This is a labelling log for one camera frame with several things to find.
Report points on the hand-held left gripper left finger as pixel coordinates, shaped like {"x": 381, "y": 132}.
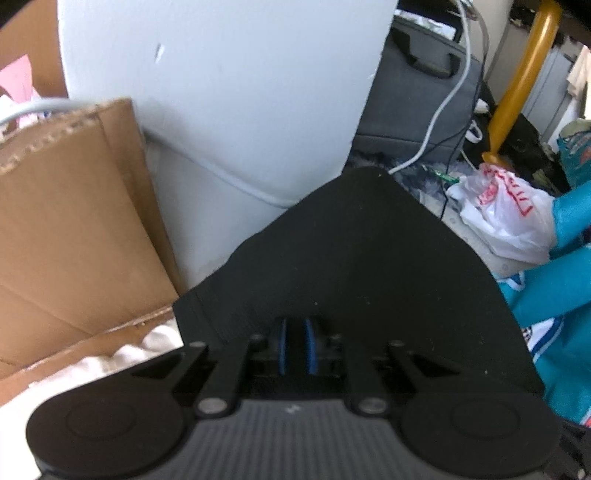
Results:
{"x": 282, "y": 344}

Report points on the black knit top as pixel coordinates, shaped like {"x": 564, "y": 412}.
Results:
{"x": 369, "y": 258}

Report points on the brown cardboard sheet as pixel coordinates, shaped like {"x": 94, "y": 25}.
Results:
{"x": 69, "y": 221}

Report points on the yellow pole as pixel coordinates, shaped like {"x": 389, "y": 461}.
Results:
{"x": 531, "y": 60}

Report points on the teal printed blanket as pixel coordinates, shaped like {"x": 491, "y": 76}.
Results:
{"x": 572, "y": 258}

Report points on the printed cream blanket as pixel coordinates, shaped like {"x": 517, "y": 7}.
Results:
{"x": 115, "y": 360}

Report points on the grey bag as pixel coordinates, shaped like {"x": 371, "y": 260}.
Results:
{"x": 401, "y": 106}

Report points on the white plastic bag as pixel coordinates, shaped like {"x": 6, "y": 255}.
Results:
{"x": 512, "y": 217}

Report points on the teal snack packet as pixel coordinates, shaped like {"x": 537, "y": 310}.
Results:
{"x": 577, "y": 147}

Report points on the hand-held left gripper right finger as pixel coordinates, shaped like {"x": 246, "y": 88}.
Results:
{"x": 313, "y": 344}

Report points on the upright cardboard box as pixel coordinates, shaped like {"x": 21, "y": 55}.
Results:
{"x": 51, "y": 69}

